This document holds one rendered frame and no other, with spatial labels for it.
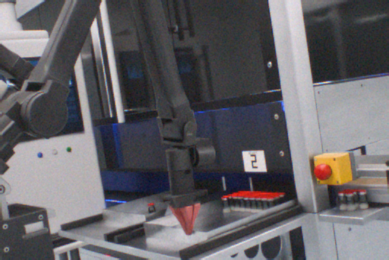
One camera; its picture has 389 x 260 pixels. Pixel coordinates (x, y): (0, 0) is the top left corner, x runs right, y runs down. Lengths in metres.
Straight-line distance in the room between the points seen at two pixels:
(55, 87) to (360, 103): 0.92
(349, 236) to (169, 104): 0.65
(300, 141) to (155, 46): 0.47
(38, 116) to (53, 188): 1.11
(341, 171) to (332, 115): 0.20
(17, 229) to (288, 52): 0.77
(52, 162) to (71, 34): 1.08
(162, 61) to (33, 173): 0.99
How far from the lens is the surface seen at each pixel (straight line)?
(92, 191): 2.07
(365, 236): 1.53
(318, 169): 1.25
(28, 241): 1.04
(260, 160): 1.42
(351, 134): 1.47
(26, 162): 1.95
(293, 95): 1.31
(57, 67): 0.94
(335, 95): 1.42
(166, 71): 1.10
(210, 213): 1.50
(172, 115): 1.12
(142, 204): 1.76
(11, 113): 0.91
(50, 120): 0.91
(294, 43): 1.31
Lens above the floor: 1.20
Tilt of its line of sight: 3 degrees down
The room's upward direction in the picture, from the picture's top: 9 degrees counter-clockwise
